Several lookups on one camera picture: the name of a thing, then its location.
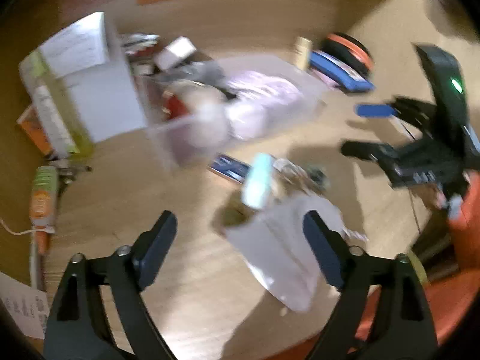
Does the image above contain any white cloth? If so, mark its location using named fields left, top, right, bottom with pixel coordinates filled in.
left=224, top=193, right=367, bottom=312

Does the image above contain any lilac knitted cloth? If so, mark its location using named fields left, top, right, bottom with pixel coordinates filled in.
left=225, top=71, right=304, bottom=141

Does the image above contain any blue card pack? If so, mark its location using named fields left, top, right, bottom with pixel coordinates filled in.
left=208, top=154, right=250, bottom=185

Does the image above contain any person hand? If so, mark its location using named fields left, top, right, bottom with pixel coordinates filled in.
left=423, top=185, right=448, bottom=210

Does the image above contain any printed paper sheet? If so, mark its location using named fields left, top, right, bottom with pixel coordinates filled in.
left=0, top=272, right=50, bottom=340

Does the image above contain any black orange round case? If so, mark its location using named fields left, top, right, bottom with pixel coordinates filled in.
left=320, top=32, right=374, bottom=78

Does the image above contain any orange green tube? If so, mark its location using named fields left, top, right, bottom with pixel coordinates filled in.
left=29, top=165, right=59, bottom=255

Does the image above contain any cream yellow small bottle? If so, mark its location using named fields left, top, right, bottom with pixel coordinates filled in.
left=293, top=37, right=312, bottom=71

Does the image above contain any yellow liquid bottle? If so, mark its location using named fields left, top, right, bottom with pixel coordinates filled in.
left=19, top=49, right=94, bottom=160

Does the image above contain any clear plastic storage bin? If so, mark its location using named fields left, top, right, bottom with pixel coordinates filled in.
left=137, top=54, right=328, bottom=171

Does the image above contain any orange book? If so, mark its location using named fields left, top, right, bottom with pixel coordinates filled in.
left=16, top=105, right=54, bottom=157

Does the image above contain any small white pink box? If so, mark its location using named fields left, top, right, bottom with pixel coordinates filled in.
left=153, top=37, right=197, bottom=71

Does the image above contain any white paper box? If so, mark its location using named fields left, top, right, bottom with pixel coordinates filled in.
left=56, top=12, right=146, bottom=142

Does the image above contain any stack of markers and packs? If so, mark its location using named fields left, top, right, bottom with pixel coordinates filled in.
left=120, top=33, right=160, bottom=77

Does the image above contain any white handwritten note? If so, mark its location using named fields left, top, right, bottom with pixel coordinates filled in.
left=39, top=11, right=109, bottom=78

